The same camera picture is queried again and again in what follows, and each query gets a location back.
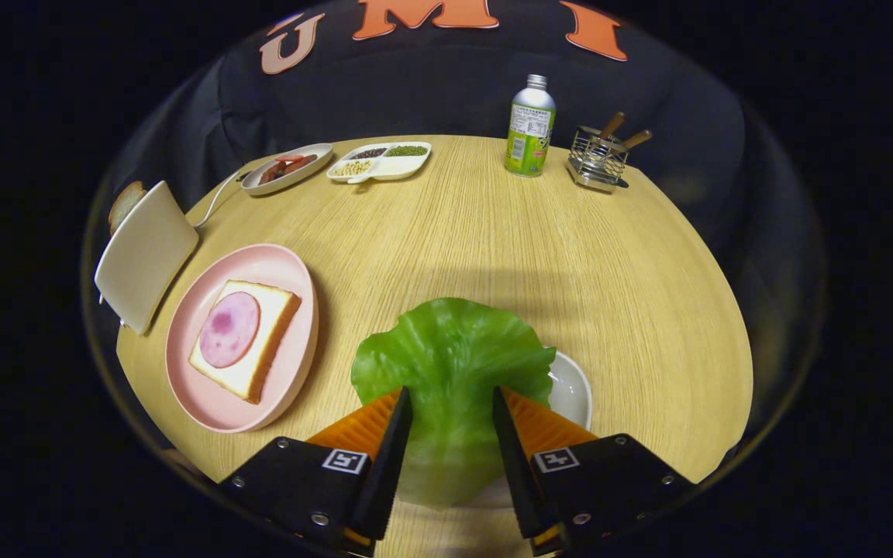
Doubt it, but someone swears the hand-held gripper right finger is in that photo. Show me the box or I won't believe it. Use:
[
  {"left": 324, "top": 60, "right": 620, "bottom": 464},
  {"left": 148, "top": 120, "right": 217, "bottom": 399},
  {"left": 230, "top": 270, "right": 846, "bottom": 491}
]
[{"left": 491, "top": 386, "right": 695, "bottom": 557}]

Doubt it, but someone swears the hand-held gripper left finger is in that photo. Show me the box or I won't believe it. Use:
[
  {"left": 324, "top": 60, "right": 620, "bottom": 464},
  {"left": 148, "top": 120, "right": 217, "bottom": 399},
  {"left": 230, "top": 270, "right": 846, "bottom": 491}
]
[{"left": 218, "top": 386, "right": 415, "bottom": 557}]

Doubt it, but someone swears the green lettuce leaf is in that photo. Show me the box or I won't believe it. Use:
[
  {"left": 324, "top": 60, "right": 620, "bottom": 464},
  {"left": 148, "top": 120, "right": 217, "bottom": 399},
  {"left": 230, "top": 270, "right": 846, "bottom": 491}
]
[{"left": 350, "top": 298, "right": 557, "bottom": 508}]

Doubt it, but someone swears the toasted bread slice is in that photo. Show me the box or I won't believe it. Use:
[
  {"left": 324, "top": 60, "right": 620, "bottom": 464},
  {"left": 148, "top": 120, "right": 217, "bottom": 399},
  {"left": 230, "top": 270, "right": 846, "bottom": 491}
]
[{"left": 109, "top": 181, "right": 145, "bottom": 236}]

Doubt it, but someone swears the small white dish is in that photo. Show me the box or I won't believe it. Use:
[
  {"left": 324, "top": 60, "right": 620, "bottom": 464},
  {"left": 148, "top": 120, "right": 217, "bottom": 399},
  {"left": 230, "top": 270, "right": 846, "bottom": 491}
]
[{"left": 546, "top": 350, "right": 593, "bottom": 432}]

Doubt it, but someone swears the white bread slice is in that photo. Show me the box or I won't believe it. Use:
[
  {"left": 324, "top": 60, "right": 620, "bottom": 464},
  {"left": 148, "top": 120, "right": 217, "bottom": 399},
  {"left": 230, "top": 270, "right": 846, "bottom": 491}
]
[{"left": 188, "top": 280, "right": 302, "bottom": 405}]

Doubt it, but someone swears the pink ham slice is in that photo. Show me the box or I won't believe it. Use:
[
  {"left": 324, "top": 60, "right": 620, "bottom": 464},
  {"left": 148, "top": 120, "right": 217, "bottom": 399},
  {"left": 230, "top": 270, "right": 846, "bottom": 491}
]
[{"left": 199, "top": 291, "right": 261, "bottom": 369}]

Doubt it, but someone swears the pink plate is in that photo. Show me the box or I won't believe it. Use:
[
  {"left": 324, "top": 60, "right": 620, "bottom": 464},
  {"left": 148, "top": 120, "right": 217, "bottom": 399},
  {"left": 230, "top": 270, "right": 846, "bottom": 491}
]
[{"left": 165, "top": 243, "right": 319, "bottom": 433}]

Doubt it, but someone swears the white divided dish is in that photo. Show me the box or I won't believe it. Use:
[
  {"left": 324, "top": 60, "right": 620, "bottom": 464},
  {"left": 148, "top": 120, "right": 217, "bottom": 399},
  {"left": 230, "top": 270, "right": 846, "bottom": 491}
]
[{"left": 327, "top": 141, "right": 433, "bottom": 184}]

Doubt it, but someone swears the round white plate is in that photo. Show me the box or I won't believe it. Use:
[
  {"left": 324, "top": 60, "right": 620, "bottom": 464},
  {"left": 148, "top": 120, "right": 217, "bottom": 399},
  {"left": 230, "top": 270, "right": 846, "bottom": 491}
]
[{"left": 241, "top": 143, "right": 334, "bottom": 196}]

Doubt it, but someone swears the white toaster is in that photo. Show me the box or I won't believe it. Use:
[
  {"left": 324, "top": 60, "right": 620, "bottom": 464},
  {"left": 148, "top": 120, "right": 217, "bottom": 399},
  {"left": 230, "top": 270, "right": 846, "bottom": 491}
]
[{"left": 94, "top": 181, "right": 200, "bottom": 336}]

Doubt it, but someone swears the green and silver bottle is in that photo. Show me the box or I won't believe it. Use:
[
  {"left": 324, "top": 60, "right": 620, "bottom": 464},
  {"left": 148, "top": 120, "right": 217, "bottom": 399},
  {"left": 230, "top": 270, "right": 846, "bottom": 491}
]
[{"left": 505, "top": 74, "right": 557, "bottom": 177}]

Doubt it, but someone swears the black backdrop cloth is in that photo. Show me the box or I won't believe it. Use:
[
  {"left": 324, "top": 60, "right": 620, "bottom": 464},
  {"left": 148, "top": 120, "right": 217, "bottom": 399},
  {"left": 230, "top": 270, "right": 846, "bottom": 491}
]
[{"left": 94, "top": 0, "right": 819, "bottom": 326}]

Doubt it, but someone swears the white power cable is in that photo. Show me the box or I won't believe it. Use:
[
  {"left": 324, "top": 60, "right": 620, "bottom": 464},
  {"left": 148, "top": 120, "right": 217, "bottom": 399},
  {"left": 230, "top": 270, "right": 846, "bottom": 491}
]
[{"left": 192, "top": 167, "right": 253, "bottom": 229}]

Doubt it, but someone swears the metal wire cutlery holder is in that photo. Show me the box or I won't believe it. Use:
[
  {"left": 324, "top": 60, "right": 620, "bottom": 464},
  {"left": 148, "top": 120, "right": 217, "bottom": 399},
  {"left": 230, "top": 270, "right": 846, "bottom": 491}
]
[{"left": 567, "top": 126, "right": 629, "bottom": 193}]

